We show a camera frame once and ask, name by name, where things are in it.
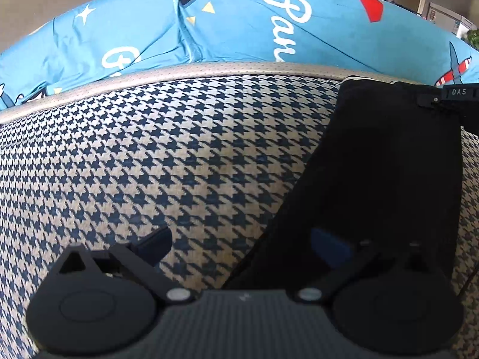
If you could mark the white chest freezer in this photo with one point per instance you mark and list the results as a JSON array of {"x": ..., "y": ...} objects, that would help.
[{"x": 449, "y": 20}]

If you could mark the green potted plant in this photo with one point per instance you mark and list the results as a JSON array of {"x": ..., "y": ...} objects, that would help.
[{"x": 473, "y": 38}]

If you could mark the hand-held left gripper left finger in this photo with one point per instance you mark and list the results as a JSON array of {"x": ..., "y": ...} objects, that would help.
[{"x": 157, "y": 245}]

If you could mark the blue printed sofa cover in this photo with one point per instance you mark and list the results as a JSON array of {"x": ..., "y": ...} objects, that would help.
[{"x": 232, "y": 45}]

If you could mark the houndstooth sofa cushion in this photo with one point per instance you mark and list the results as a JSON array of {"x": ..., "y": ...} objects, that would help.
[{"x": 149, "y": 157}]

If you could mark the black pants white stripes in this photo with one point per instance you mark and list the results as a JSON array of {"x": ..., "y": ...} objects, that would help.
[{"x": 374, "y": 157}]

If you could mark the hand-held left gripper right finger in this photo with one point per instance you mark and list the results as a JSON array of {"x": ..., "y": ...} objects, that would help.
[{"x": 331, "y": 248}]

